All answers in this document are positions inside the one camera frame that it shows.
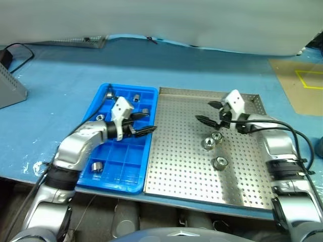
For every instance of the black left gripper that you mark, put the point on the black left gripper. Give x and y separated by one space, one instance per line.
127 126

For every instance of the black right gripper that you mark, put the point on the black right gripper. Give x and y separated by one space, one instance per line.
225 117

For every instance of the small metal roller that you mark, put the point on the small metal roller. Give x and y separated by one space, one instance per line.
96 167
100 117
145 111
136 97
208 143
109 95
217 136
220 163

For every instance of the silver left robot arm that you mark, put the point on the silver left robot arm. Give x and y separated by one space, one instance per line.
75 143

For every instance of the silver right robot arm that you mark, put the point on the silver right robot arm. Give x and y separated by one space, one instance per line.
280 143

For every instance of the blue compartment plastic tray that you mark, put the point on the blue compartment plastic tray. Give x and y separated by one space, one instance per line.
118 161

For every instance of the perforated steel tray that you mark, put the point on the perforated steel tray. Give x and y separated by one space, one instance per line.
181 171

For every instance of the brown cardboard sheet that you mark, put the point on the brown cardboard sheet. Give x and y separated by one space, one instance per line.
290 88

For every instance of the grey rounded cylinder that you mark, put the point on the grey rounded cylinder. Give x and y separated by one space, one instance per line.
126 216
199 221

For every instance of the flat perforated metal plate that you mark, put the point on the flat perforated metal plate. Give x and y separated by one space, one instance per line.
75 41

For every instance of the grey robot torso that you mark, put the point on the grey robot torso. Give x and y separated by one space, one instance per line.
181 234

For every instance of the dark equipment with white part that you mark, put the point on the dark equipment with white part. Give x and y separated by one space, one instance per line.
315 44

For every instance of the grey perforated metal box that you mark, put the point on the grey perforated metal box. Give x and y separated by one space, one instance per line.
10 88

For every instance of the black power adapter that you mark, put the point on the black power adapter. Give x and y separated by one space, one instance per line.
5 56

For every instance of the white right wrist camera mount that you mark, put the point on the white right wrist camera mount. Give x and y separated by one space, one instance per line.
236 100

